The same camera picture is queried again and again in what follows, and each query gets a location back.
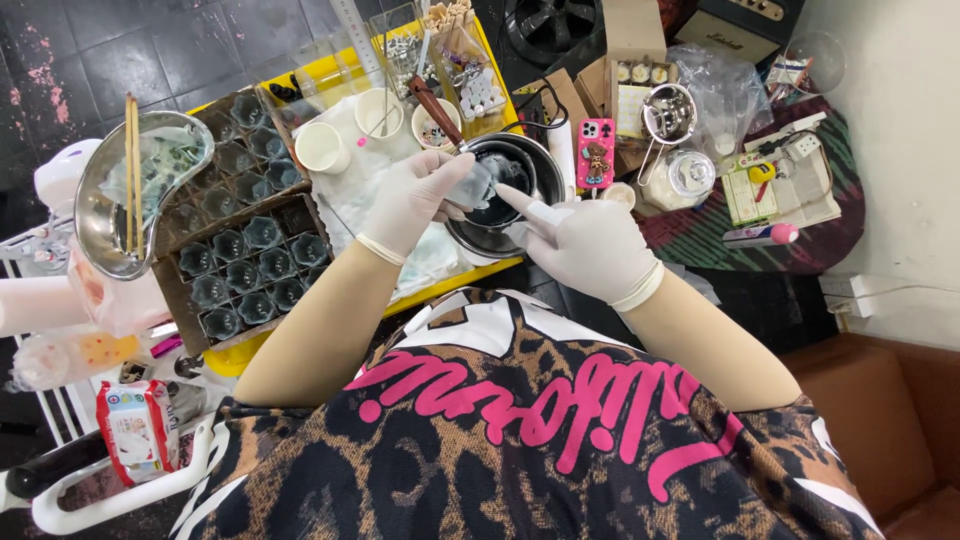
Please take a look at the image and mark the wooden chopstick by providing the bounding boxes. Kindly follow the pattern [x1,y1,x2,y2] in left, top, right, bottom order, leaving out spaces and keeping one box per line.
[131,97,145,261]
[123,92,135,255]

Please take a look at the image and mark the white appliance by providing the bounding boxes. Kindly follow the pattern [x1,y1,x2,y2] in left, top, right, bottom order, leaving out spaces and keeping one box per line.
[33,138,104,219]

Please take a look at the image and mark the black amplifier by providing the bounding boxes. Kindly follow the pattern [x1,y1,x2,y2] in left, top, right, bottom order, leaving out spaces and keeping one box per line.
[672,0,807,66]

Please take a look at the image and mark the glass jar with lid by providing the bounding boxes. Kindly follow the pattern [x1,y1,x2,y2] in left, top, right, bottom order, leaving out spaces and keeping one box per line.
[641,148,717,213]

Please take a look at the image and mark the person's right hand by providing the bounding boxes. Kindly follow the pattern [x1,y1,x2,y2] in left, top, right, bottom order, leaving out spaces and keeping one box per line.
[495,183,666,313]

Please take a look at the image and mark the small clear glass cup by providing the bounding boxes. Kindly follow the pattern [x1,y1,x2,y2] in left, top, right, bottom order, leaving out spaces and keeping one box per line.
[448,161,500,213]

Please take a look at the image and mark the plastic bag with orange contents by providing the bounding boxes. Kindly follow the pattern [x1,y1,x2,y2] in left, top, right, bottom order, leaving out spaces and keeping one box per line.
[9,330,142,393]

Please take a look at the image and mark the black pot with wooden handle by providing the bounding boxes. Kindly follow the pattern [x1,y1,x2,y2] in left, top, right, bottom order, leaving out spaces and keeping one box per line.
[407,74,538,230]

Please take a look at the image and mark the clear plastic organizer box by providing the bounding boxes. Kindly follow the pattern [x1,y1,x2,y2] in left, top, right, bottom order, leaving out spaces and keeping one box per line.
[367,1,510,140]

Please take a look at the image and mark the white paper towel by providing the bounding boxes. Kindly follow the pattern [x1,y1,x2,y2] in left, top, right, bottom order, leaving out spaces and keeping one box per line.
[291,93,475,303]

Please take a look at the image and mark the white wall power strip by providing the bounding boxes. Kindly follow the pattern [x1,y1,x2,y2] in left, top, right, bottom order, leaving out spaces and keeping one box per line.
[819,273,960,319]

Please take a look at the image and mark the steel pitcher with handle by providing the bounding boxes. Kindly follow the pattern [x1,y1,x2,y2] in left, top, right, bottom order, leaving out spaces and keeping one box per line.
[636,82,699,188]

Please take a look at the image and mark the metal ruler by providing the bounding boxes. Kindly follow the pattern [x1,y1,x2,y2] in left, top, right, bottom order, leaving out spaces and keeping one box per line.
[328,0,387,76]

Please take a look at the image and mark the small white cup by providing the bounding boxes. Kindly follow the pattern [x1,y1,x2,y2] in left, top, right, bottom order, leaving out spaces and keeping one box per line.
[602,182,638,213]

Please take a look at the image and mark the bundle of wooden sticks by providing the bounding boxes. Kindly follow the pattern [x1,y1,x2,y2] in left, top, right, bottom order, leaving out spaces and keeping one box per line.
[421,0,477,33]

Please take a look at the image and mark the white paper cup with bits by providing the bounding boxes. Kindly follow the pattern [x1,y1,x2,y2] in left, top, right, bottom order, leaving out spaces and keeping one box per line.
[411,98,462,153]

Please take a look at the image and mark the brown leather seat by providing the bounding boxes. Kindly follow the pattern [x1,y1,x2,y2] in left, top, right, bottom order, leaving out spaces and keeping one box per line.
[778,333,960,540]

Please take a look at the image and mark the wet wipes packet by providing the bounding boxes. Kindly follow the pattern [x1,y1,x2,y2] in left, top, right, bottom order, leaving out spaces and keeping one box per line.
[95,378,182,489]

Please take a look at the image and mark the printed paper sheets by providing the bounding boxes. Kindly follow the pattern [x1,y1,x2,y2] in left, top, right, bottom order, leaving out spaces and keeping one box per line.
[720,146,843,229]

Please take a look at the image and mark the person's leopard print shirt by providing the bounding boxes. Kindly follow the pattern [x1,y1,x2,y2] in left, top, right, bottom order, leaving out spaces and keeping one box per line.
[169,287,886,540]

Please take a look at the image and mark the cardboard tray of glass cups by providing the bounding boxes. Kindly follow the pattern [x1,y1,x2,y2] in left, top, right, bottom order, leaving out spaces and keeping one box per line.
[152,193,333,357]
[153,86,312,256]

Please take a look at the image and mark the pink-tipped stirring stick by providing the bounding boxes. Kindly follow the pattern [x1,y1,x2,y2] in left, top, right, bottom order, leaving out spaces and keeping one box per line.
[355,105,399,149]

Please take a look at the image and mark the steel kidney-shaped tray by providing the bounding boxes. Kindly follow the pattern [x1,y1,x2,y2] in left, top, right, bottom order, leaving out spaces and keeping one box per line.
[74,111,216,282]

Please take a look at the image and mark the person's left hand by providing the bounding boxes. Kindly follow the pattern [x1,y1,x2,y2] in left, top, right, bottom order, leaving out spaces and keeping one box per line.
[356,150,481,266]

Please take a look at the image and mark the clear plastic bag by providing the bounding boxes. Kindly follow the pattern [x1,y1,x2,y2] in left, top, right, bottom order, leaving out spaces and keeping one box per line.
[666,42,775,157]

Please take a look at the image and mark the steel mixing bowl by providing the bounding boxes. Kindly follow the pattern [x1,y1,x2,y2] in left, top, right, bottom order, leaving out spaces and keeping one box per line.
[444,132,567,261]

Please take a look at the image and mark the cardboard box with candles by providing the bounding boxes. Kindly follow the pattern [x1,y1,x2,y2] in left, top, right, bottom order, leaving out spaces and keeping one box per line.
[573,0,681,177]

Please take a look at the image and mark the clear glass dome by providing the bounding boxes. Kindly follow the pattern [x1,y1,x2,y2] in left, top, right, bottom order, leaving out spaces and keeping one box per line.
[784,30,849,97]

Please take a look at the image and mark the white tube with pink cap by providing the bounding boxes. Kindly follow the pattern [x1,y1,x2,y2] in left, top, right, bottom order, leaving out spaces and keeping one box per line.
[722,222,801,249]

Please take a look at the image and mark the black fan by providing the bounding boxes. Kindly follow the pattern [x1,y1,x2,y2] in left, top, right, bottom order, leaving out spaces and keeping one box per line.
[504,0,601,55]

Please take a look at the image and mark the phone in pink case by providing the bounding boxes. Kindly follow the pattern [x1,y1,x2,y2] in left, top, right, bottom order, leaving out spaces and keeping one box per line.
[576,117,617,190]

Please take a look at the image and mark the white metal cart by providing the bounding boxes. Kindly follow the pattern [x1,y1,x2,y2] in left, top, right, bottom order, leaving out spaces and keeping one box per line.
[0,213,230,537]

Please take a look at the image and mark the round table with striped cloth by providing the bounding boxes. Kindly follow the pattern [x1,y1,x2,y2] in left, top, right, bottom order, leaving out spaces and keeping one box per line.
[636,96,867,276]

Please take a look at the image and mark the yellow plastic tray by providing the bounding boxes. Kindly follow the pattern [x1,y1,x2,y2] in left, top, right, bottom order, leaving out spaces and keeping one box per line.
[185,16,525,378]

